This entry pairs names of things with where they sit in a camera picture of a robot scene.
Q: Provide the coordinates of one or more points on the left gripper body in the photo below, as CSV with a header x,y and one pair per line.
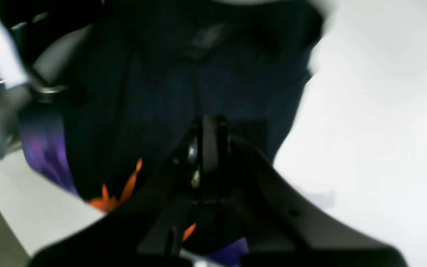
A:
x,y
40,42

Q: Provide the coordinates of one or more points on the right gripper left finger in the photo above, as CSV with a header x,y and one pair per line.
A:
x,y
147,230

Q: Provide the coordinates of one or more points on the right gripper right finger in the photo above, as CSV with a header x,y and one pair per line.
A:
x,y
281,226

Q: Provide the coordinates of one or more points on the black T-shirt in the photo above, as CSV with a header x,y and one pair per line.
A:
x,y
149,70

